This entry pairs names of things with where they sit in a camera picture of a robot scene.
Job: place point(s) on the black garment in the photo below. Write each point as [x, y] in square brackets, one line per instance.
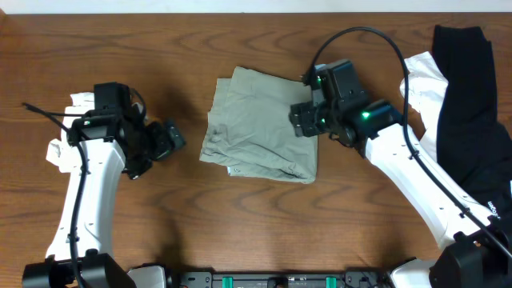
[473, 147]

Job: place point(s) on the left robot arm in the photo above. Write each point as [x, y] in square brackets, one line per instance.
[81, 252]

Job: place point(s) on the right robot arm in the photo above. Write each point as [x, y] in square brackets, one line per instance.
[470, 238]

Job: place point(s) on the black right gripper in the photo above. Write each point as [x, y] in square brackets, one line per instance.
[303, 118]

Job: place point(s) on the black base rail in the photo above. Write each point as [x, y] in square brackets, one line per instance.
[260, 280]

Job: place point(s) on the grey-green shorts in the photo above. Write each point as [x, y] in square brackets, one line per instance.
[249, 131]

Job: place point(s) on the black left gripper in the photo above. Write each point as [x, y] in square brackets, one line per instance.
[170, 138]

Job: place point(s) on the white folded garment on left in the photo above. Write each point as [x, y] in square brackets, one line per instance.
[126, 130]

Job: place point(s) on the white garment on right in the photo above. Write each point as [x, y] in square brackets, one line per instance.
[427, 89]

